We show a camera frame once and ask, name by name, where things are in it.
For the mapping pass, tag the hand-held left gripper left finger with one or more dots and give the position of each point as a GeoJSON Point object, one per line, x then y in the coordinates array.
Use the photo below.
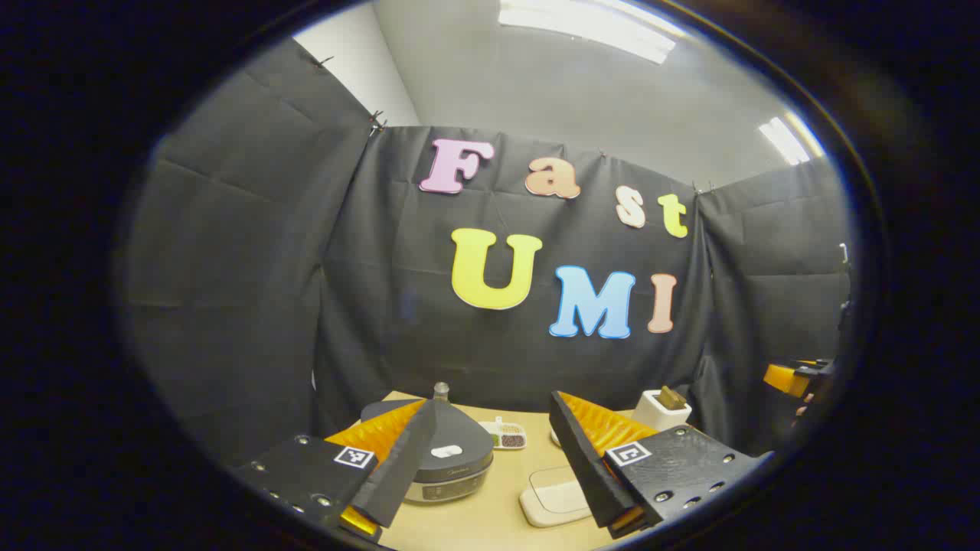
{"type": "Point", "coordinates": [402, 459]}

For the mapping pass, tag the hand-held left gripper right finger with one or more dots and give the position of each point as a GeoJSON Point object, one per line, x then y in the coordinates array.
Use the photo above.
{"type": "Point", "coordinates": [582, 459]}

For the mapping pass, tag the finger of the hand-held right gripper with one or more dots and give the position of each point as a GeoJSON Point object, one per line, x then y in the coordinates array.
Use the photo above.
{"type": "Point", "coordinates": [785, 379]}

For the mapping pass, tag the clear rice tray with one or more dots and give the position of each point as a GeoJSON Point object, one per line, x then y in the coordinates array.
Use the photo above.
{"type": "Point", "coordinates": [555, 497]}

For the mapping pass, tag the grey and cream rice cooker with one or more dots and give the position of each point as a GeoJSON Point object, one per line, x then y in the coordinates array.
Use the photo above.
{"type": "Point", "coordinates": [459, 451]}

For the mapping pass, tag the clear glass bottle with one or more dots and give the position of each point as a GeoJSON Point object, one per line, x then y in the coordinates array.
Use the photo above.
{"type": "Point", "coordinates": [442, 392]}

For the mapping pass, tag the white divided bean dish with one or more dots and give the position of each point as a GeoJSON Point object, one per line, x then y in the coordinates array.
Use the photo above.
{"type": "Point", "coordinates": [505, 436]}

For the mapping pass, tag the white toaster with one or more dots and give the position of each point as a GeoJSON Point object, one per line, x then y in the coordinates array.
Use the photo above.
{"type": "Point", "coordinates": [651, 413]}

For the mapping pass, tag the brown toast slice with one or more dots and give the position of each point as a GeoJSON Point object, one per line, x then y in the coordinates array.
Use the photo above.
{"type": "Point", "coordinates": [672, 398]}

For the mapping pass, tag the ceiling light panel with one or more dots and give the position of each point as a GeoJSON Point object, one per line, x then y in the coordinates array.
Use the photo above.
{"type": "Point", "coordinates": [589, 27]}
{"type": "Point", "coordinates": [788, 139]}

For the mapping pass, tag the black backdrop cloth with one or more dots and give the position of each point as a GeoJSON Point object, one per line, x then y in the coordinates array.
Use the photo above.
{"type": "Point", "coordinates": [268, 268]}

